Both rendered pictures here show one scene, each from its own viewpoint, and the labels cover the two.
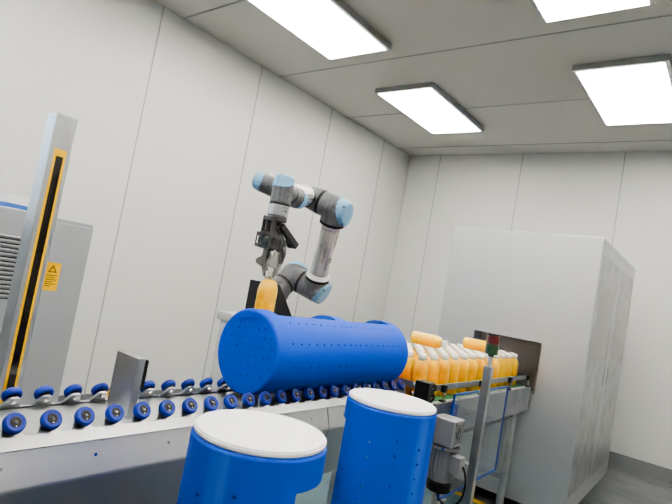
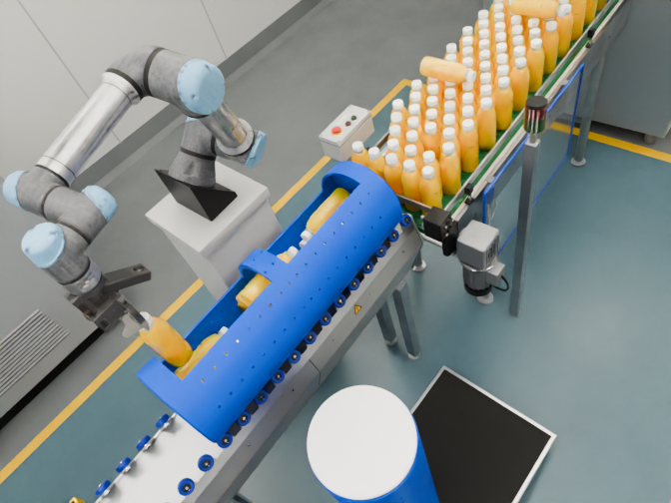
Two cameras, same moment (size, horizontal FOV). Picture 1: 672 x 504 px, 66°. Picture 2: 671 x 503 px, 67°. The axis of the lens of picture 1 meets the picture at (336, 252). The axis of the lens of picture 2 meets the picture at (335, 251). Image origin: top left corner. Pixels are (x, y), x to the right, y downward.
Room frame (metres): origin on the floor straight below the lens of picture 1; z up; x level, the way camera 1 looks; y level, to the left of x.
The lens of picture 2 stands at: (1.27, -0.49, 2.30)
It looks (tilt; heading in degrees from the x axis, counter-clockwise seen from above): 51 degrees down; 18
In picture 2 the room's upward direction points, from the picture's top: 20 degrees counter-clockwise
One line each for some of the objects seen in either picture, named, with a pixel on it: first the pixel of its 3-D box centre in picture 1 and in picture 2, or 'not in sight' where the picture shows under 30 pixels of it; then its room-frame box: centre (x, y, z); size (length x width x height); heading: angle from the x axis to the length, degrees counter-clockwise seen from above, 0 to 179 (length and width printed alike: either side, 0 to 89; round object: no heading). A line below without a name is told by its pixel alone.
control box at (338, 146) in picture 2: not in sight; (346, 133); (2.82, -0.21, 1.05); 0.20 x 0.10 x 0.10; 143
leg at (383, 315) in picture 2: not in sight; (381, 308); (2.47, -0.22, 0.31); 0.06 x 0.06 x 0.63; 53
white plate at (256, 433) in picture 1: (261, 431); not in sight; (1.12, 0.09, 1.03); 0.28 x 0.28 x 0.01
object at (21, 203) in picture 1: (25, 205); not in sight; (2.73, 1.65, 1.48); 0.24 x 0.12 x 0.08; 149
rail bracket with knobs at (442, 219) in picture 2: (423, 392); (436, 225); (2.40, -0.50, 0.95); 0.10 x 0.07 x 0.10; 53
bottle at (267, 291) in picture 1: (265, 302); (164, 339); (1.87, 0.22, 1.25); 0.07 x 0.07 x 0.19
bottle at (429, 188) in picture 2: (419, 377); (430, 193); (2.50, -0.49, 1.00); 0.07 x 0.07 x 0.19
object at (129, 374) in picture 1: (128, 383); not in sight; (1.42, 0.48, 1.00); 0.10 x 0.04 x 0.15; 53
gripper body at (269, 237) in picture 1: (272, 233); (99, 298); (1.84, 0.23, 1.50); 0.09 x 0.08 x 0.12; 143
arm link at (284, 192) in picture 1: (282, 190); (56, 251); (1.85, 0.23, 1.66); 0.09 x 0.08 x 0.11; 159
